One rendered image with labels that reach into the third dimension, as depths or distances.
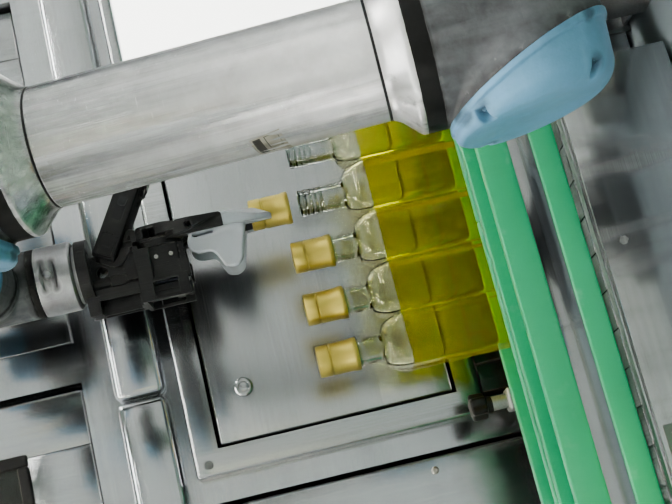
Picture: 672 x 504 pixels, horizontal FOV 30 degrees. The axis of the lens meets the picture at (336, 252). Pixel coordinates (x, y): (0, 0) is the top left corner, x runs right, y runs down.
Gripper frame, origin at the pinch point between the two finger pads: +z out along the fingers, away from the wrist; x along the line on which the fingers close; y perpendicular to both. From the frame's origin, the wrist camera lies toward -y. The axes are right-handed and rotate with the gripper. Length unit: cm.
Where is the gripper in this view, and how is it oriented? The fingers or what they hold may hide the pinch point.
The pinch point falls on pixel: (258, 215)
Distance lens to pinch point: 137.0
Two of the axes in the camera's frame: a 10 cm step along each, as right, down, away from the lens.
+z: 9.7, -2.2, 0.7
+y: 2.3, 9.6, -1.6
